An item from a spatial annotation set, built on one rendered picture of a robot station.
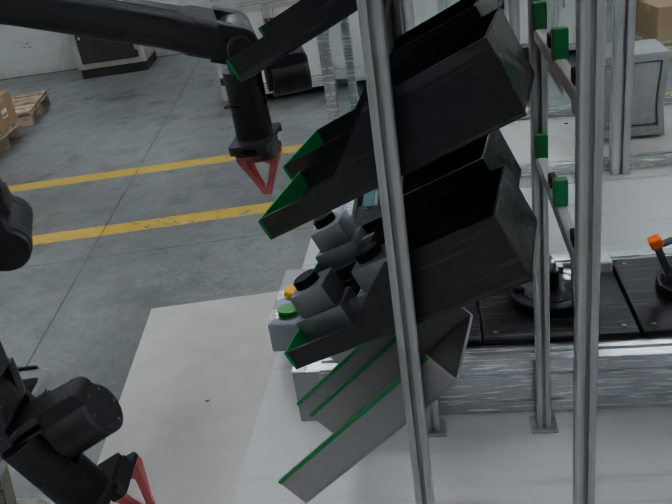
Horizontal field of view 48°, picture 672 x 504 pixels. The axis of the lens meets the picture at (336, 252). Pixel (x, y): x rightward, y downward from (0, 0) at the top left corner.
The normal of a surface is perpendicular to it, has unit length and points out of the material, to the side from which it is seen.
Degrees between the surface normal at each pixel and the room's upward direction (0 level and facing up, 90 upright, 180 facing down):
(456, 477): 0
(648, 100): 93
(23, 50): 90
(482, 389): 90
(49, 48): 90
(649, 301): 0
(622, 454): 0
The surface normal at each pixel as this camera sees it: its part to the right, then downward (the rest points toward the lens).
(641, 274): -0.13, -0.89
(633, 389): -0.11, 0.46
